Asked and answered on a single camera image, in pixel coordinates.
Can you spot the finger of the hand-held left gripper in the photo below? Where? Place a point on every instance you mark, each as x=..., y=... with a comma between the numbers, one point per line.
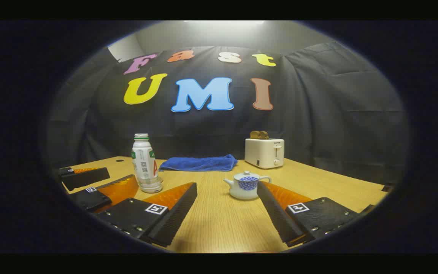
x=89, y=198
x=86, y=178

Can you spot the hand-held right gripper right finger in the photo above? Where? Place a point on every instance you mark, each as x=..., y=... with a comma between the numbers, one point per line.
x=276, y=217

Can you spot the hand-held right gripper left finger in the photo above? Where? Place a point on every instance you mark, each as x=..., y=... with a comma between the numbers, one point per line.
x=177, y=217

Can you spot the white blue-patterned teacup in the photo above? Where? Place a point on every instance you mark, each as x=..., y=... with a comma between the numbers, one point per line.
x=243, y=188

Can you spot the white teacup lid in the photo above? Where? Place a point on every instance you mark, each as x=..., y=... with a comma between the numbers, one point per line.
x=246, y=176

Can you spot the white plastic water bottle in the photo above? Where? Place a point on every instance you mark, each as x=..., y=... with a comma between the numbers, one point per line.
x=145, y=163

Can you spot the blue towel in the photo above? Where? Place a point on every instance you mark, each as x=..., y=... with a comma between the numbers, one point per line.
x=200, y=163

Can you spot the white toaster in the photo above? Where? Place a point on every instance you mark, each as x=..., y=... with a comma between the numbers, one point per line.
x=262, y=154

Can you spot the brown toast slice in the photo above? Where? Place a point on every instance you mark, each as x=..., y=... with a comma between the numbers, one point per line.
x=259, y=134

